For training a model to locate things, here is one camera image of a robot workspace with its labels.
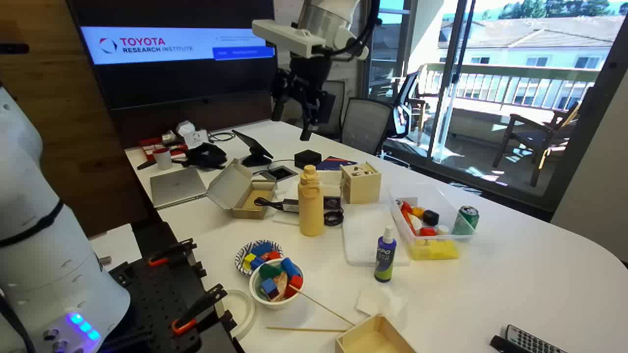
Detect white cutting board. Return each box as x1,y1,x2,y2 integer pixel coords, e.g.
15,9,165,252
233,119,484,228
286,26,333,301
341,205,410,268

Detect wooden stick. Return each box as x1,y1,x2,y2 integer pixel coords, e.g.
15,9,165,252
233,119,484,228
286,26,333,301
267,326,347,334
298,291,355,326

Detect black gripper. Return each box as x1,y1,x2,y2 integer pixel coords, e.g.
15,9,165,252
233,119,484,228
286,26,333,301
271,58,335,142

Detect white paper napkin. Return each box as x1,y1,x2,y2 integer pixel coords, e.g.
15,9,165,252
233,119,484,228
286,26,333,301
355,283,408,323

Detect open beige box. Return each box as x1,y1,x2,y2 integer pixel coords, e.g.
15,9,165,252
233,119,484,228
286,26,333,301
208,160,276,221

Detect outdoor wooden chair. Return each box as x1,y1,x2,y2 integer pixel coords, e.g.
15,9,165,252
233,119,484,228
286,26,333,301
492,103,583,187

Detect wall monitor screen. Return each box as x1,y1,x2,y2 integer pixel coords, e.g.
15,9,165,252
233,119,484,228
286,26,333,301
66,0,276,111

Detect wooden tray box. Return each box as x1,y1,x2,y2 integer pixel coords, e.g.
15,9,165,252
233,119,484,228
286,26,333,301
335,315,416,353

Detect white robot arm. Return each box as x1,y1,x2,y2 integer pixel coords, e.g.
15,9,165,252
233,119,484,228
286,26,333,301
0,91,133,353

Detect black remote control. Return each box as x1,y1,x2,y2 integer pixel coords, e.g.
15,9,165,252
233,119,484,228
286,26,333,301
488,324,569,353

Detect blue paint bottle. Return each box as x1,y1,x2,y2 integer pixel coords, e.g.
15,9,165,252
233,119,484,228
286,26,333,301
375,228,396,283

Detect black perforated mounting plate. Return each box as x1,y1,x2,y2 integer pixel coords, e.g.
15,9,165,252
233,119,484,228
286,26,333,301
98,221,243,353

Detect beige plastic bottle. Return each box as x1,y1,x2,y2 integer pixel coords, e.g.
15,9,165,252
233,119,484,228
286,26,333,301
298,166,324,238

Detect wooden block with holes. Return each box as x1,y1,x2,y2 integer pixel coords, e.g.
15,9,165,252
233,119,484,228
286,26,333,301
339,164,380,205

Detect green soda can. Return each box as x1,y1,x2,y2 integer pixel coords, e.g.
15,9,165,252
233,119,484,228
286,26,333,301
453,207,479,236

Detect patterned bowl of blocks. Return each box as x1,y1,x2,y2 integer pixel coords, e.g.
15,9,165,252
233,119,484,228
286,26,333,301
233,240,282,277

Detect black tape roll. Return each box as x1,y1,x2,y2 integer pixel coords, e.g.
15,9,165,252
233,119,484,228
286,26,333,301
324,211,343,226

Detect silver laptop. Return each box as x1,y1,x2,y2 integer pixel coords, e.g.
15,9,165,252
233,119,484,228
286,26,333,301
149,170,206,209

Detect small black box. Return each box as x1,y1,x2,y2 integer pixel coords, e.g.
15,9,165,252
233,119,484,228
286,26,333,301
294,150,322,170

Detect clear plastic toy bin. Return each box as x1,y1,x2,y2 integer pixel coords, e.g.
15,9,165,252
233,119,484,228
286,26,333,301
388,187,475,262

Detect grey office chair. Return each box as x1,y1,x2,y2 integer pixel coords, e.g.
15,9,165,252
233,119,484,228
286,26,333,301
341,99,390,156

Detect black cloth bundle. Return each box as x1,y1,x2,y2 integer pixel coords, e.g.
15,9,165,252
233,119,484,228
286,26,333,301
186,144,225,172

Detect black tablet stand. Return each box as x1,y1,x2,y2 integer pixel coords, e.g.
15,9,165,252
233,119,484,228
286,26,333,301
235,132,273,168

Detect white bowl of blocks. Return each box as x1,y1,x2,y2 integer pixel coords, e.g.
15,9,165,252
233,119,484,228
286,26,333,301
249,258,304,311

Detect black clamp orange tip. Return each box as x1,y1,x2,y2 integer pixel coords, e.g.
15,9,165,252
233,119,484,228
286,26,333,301
147,240,198,270

